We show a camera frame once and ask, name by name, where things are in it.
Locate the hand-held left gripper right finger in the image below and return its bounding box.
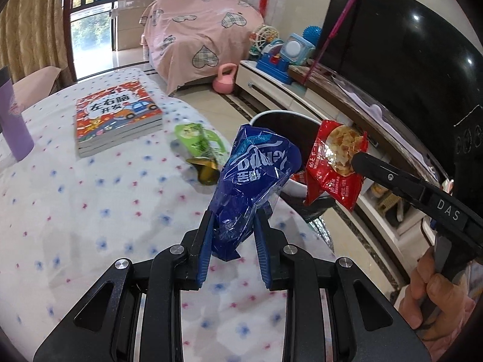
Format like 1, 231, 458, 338
253, 207, 431, 362

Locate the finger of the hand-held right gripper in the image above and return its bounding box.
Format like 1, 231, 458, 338
350, 153, 429, 212

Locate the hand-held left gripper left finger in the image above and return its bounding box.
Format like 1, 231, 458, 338
33, 209, 216, 362

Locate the red chips packet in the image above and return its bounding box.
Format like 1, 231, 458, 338
304, 119, 369, 212

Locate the blue snack packet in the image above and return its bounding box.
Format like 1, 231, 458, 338
210, 124, 302, 262

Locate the white bin with black bag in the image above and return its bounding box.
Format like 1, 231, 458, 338
248, 109, 340, 223

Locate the person's right hand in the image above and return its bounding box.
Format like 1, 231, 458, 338
400, 247, 465, 329

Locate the wicker basket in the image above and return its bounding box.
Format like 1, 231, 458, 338
372, 183, 402, 215

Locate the silver foil mat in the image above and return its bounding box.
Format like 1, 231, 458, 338
309, 215, 337, 250

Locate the green snack packet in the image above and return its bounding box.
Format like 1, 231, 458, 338
174, 122, 229, 186

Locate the black television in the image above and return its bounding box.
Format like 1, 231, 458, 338
309, 0, 483, 204

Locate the white dotted blanket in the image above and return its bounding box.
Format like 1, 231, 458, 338
0, 67, 336, 362

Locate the white television cabinet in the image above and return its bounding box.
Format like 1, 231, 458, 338
239, 59, 453, 298

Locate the pink stick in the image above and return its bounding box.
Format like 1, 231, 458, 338
300, 0, 366, 87

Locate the light blue toy box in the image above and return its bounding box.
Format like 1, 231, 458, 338
284, 33, 317, 66

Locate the blue toy machine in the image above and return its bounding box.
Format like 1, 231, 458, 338
257, 40, 295, 85

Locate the pink kettlebell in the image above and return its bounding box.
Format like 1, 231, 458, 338
212, 63, 238, 95

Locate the colourful children's book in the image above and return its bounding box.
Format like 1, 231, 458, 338
75, 80, 164, 158

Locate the ferris wheel toy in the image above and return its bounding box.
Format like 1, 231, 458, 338
249, 24, 278, 55

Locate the pink heart print cover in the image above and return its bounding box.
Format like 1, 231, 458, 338
139, 0, 265, 97

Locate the purple cup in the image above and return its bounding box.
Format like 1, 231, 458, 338
0, 66, 34, 161

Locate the pink sofa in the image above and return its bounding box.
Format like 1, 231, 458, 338
13, 66, 63, 102

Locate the wooden framed glass door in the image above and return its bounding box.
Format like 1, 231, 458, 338
62, 0, 152, 80

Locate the gold patterned curtain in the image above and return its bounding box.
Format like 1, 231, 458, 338
0, 0, 78, 84

